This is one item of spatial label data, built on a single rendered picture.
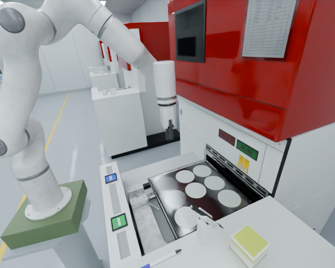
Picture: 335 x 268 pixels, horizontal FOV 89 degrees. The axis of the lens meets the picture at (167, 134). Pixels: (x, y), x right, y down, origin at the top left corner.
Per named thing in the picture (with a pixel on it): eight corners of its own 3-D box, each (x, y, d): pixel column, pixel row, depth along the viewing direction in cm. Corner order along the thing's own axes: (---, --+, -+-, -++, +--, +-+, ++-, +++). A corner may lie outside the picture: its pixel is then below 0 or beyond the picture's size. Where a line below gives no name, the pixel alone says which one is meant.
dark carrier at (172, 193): (205, 161, 102) (205, 160, 102) (251, 204, 74) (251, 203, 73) (150, 179, 91) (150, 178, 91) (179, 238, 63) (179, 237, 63)
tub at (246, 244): (243, 235, 55) (246, 222, 52) (266, 257, 49) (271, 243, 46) (227, 249, 52) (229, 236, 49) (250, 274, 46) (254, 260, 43)
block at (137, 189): (142, 186, 89) (141, 182, 88) (144, 191, 86) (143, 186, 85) (127, 192, 87) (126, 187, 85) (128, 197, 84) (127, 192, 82)
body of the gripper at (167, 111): (156, 98, 75) (158, 122, 80) (159, 105, 66) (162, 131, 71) (172, 96, 76) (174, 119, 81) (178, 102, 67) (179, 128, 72)
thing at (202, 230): (210, 228, 58) (212, 201, 52) (217, 239, 55) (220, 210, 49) (194, 236, 56) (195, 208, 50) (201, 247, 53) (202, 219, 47)
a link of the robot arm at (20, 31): (34, 145, 73) (11, 167, 59) (0, 136, 69) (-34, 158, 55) (63, 22, 58) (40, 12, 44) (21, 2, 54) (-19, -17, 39)
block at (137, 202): (147, 198, 83) (145, 193, 81) (149, 203, 80) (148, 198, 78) (130, 203, 80) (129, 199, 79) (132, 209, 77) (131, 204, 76)
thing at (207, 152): (206, 159, 111) (206, 147, 107) (263, 213, 75) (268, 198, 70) (203, 160, 111) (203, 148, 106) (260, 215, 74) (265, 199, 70)
